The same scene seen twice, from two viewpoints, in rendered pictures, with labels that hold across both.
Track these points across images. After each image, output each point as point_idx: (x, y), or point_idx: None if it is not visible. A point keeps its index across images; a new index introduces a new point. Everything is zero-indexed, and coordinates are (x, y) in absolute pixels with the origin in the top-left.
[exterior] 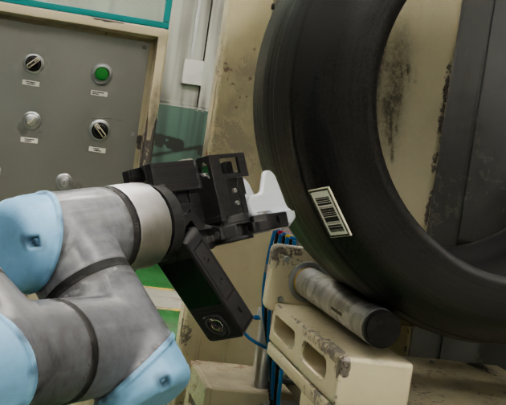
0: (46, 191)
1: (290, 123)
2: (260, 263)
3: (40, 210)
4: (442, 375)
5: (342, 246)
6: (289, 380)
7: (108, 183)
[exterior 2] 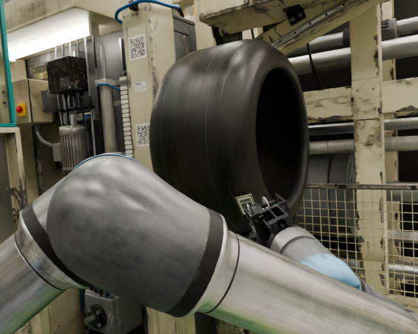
0: (323, 254)
1: (223, 169)
2: None
3: (347, 268)
4: None
5: (246, 217)
6: None
7: (0, 220)
